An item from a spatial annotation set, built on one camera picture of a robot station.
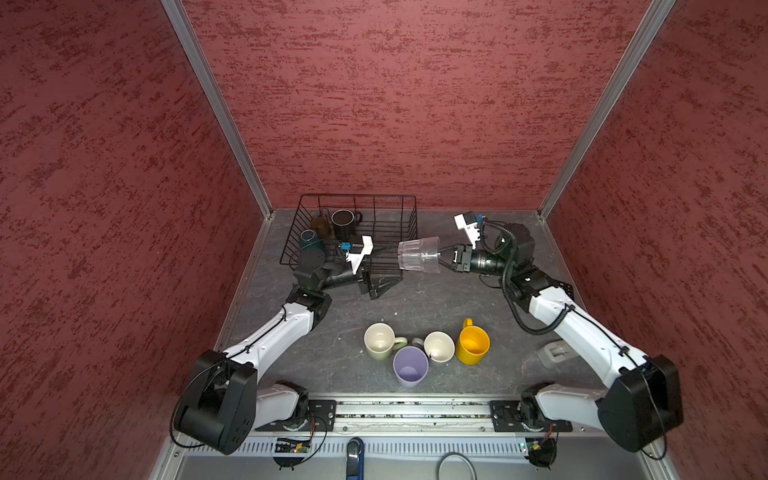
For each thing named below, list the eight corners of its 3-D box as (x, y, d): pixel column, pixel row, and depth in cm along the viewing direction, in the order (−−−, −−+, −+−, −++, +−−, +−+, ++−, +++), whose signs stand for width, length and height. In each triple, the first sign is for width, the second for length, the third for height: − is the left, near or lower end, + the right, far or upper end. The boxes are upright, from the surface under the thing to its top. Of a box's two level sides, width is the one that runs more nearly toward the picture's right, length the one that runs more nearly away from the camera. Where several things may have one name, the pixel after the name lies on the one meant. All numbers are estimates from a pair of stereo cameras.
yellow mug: (456, 365, 84) (462, 354, 77) (451, 331, 91) (457, 318, 83) (483, 365, 85) (493, 354, 77) (477, 331, 91) (485, 318, 83)
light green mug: (361, 351, 87) (357, 338, 79) (379, 330, 91) (378, 315, 83) (386, 373, 83) (385, 362, 75) (403, 350, 87) (405, 337, 79)
